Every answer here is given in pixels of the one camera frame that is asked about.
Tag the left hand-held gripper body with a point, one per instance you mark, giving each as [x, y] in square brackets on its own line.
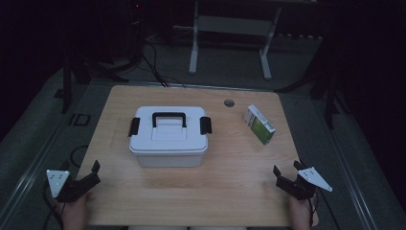
[76, 188]

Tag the white lidded storage box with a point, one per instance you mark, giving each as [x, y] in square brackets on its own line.
[168, 135]

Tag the black tripod stand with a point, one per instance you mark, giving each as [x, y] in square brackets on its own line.
[83, 68]
[325, 86]

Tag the white metal stand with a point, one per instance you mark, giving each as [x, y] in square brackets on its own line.
[234, 25]

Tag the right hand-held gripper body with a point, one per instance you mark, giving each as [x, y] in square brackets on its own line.
[303, 185]

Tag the green and white carton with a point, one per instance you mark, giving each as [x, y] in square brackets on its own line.
[260, 125]

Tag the person's right hand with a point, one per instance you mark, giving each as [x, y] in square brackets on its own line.
[300, 211]

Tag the person's left hand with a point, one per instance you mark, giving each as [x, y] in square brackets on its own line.
[75, 209]

